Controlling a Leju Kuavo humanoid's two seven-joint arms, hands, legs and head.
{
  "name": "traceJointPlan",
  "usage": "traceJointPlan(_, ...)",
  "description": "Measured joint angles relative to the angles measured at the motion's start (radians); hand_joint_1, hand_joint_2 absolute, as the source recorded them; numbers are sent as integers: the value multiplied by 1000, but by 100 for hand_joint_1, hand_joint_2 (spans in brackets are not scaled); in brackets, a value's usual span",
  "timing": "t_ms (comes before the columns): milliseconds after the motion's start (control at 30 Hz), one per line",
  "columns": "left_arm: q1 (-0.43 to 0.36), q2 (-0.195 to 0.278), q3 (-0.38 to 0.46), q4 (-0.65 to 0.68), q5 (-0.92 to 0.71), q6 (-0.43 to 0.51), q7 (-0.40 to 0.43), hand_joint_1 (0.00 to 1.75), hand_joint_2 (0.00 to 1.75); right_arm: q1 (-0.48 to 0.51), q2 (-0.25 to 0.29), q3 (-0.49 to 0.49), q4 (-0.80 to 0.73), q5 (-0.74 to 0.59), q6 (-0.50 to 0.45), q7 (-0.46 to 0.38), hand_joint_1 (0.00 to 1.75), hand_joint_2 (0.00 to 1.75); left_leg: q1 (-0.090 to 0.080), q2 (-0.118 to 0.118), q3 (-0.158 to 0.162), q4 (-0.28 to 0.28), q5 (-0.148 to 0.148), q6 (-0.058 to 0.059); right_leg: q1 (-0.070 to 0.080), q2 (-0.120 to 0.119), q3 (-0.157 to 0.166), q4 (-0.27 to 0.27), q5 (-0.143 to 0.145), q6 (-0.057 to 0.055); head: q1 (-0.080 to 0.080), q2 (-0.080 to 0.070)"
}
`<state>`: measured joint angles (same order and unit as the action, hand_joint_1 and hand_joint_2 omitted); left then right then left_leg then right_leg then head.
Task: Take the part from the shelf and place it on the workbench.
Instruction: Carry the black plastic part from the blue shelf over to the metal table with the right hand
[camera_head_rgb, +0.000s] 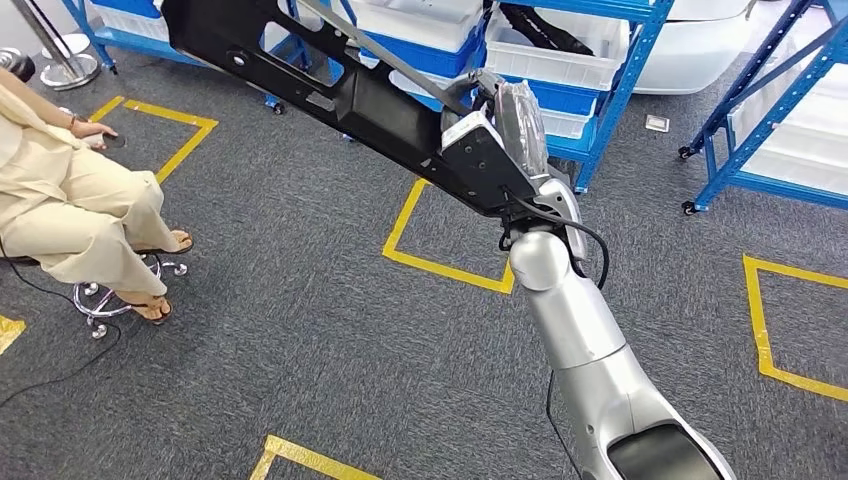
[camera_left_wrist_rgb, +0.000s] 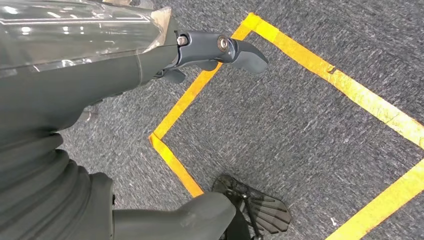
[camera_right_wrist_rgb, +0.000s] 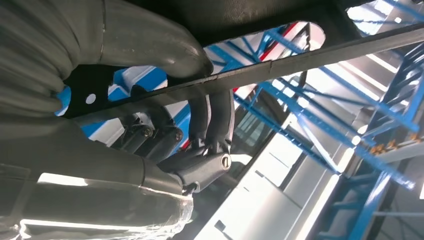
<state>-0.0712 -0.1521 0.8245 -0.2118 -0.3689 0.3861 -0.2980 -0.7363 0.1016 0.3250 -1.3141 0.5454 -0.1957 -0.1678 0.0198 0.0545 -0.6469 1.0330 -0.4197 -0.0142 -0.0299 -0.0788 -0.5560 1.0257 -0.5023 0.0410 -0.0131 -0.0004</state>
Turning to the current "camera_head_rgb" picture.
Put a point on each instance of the small black white device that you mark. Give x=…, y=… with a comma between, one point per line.
x=114, y=140

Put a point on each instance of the white round disc base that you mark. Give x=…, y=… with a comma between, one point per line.
x=76, y=45

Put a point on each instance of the white floor socket plate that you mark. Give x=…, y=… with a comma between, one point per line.
x=657, y=123

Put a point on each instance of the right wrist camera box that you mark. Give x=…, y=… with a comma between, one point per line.
x=484, y=172

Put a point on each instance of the black plastic panel part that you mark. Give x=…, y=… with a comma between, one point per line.
x=384, y=112

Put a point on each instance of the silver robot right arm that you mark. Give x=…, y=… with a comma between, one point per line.
x=570, y=311

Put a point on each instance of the person's hand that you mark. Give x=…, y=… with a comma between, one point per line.
x=89, y=131

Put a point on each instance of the chrome stanchion round base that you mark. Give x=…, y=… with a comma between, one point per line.
x=69, y=73

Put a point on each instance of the yellow floor tape square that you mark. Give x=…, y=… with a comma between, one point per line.
x=172, y=114
x=450, y=270
x=311, y=456
x=758, y=318

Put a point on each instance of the chrome base stool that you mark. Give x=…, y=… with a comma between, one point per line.
x=98, y=329

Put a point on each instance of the blue metal shelf rack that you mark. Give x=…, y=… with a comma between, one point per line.
x=748, y=146
x=621, y=99
x=89, y=36

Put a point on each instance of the person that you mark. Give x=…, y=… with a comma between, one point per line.
x=66, y=192

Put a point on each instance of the black curved plastic part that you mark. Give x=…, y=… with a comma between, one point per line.
x=543, y=30

